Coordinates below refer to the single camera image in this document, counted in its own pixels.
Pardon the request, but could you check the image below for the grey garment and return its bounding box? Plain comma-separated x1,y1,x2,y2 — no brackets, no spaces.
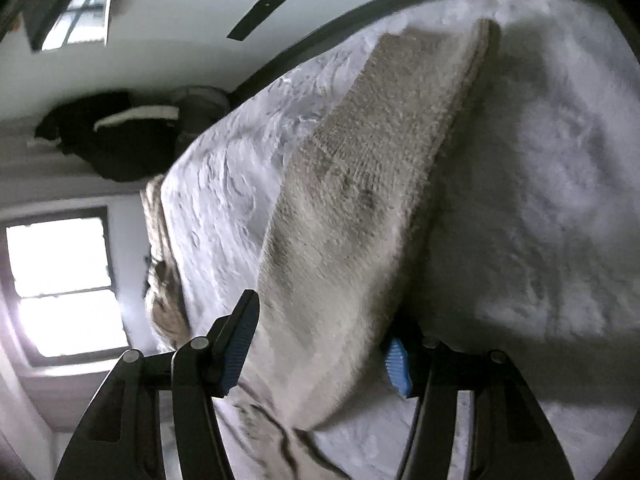
170,86,231,153

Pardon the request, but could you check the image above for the black clothes pile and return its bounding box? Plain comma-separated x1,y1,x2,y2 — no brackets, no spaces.
34,89,201,183

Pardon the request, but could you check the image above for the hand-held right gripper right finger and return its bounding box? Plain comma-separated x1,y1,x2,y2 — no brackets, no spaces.
380,317,576,480

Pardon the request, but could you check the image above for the brown striped blanket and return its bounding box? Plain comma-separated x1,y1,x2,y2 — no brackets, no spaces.
140,175,193,351

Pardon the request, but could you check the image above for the light grey fluffy blanket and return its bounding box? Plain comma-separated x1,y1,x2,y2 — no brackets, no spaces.
150,0,640,480

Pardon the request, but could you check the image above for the dark bed frame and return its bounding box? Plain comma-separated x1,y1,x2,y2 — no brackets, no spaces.
227,0,596,106

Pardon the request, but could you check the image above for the beige knit garment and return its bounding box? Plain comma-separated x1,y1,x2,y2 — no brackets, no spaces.
235,18,501,433

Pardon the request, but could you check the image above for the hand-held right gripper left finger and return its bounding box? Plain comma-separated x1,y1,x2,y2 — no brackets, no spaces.
54,288,261,480

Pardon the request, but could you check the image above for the black wall strip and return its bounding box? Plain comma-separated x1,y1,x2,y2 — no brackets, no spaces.
226,0,299,42

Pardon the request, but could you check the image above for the window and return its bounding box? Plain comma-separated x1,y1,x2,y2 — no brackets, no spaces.
0,205,131,368
22,0,121,53

